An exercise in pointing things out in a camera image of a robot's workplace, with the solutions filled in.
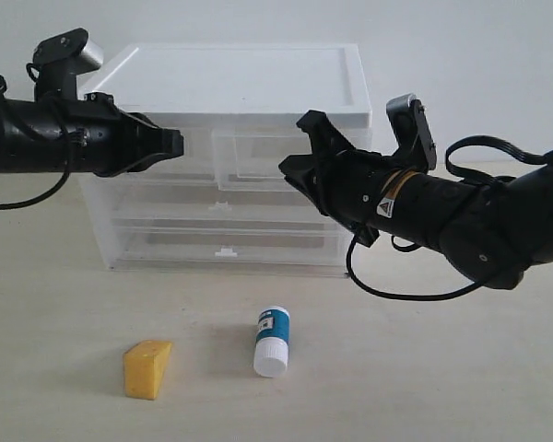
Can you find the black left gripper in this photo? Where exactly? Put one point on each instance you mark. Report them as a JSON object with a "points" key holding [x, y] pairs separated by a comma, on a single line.
{"points": [[111, 141]]}

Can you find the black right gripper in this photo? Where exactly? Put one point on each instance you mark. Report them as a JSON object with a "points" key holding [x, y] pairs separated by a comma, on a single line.
{"points": [[345, 181]]}

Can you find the blue white glue stick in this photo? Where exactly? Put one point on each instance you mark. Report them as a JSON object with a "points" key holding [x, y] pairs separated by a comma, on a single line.
{"points": [[271, 351]]}

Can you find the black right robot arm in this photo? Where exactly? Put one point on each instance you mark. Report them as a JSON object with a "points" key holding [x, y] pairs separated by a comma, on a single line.
{"points": [[490, 229]]}

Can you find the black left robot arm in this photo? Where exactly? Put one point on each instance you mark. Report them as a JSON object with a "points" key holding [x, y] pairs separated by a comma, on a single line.
{"points": [[37, 137]]}

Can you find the clear middle wide drawer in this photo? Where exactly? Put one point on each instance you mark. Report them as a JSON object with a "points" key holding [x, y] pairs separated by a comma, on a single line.
{"points": [[135, 199]]}

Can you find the clear wide drawer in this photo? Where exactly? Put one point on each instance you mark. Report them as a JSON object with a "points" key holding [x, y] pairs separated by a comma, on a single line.
{"points": [[135, 199], [169, 242]]}

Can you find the white plastic drawer cabinet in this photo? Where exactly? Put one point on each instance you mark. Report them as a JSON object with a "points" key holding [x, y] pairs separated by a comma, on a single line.
{"points": [[217, 86]]}

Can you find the clear bottom wide drawer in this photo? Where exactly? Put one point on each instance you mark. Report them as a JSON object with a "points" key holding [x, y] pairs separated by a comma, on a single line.
{"points": [[169, 242]]}

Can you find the yellow cheese wedge block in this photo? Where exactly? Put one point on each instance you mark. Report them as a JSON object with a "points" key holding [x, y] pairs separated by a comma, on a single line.
{"points": [[144, 367]]}

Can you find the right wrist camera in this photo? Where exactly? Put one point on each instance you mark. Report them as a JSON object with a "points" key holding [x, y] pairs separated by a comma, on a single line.
{"points": [[409, 123]]}

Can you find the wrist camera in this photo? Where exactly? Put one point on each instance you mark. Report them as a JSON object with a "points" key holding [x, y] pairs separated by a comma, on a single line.
{"points": [[59, 60], [409, 123]]}

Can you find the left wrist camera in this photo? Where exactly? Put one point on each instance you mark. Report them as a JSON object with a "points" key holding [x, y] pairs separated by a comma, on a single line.
{"points": [[59, 60]]}

